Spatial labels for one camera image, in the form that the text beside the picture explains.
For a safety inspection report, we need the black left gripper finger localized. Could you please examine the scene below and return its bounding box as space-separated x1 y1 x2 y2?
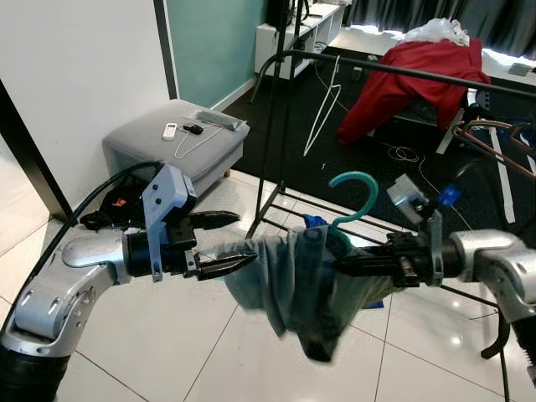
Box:
193 252 260 282
187 209 243 235

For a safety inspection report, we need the grey-green printed garment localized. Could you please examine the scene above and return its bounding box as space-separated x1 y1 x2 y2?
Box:
214 226 394 363

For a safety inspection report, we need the teal plastic hanger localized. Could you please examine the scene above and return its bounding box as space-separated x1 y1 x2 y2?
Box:
325 170 379 252

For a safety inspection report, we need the copper metal hanger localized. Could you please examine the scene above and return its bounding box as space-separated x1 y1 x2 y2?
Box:
456 120 536 181

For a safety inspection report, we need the blue garment with line print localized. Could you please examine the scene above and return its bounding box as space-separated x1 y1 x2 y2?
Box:
301 214 386 311

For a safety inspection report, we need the grey upholstered ottoman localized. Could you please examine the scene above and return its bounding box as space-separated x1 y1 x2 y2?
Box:
102 99 250 198

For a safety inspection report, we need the grey flat bar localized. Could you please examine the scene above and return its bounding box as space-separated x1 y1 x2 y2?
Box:
197 111 248 132

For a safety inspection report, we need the red blanket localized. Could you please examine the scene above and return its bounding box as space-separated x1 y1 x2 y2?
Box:
337 38 487 147

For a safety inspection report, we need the black metal clothes rack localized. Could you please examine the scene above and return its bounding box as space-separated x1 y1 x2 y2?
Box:
250 49 536 302

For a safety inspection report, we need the white open shelf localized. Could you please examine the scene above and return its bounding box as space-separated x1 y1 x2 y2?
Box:
255 3 346 80

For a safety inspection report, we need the black backpack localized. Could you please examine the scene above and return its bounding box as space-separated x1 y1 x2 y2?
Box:
266 0 294 26

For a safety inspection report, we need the white plastic bag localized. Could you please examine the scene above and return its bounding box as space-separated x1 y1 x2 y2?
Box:
402 17 470 47

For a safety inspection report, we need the dark curtain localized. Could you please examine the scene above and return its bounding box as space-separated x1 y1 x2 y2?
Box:
348 0 536 55

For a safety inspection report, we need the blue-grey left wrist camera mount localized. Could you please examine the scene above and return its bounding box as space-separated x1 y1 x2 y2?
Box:
140 163 199 282

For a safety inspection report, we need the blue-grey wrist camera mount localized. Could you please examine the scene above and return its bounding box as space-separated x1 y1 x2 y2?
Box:
140 163 199 282
387 173 463 288

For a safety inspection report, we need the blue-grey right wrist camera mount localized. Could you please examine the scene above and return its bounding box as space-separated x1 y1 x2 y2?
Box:
387 173 463 288

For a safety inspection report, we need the thin white cable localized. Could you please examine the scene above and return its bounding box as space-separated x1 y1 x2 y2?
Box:
173 126 227 162

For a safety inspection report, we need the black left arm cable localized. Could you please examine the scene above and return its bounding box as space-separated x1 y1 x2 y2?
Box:
50 159 164 252

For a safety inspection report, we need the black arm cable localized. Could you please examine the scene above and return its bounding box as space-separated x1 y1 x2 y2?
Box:
50 159 164 252
480 308 516 402

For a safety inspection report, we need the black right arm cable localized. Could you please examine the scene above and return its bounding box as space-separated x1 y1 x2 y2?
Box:
480 308 516 402

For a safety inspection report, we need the white wire hanger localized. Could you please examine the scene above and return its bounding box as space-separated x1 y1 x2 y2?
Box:
303 54 344 158

